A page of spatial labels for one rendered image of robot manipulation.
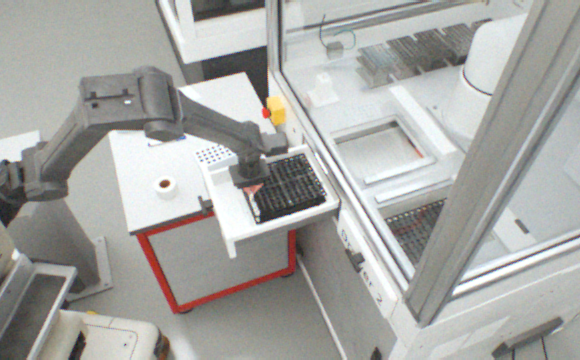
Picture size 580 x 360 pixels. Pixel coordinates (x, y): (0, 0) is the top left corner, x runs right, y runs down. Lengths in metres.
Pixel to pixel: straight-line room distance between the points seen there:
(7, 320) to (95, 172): 1.72
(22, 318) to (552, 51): 1.06
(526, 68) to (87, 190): 2.40
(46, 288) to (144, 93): 0.57
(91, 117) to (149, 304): 1.60
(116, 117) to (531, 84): 0.55
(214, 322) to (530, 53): 1.80
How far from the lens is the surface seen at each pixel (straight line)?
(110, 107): 0.74
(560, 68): 0.59
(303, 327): 2.12
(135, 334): 1.90
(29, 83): 3.58
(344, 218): 1.28
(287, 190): 1.36
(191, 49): 1.97
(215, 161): 1.59
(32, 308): 1.16
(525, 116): 0.65
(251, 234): 1.30
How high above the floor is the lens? 1.97
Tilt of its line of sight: 51 degrees down
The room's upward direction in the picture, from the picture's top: straight up
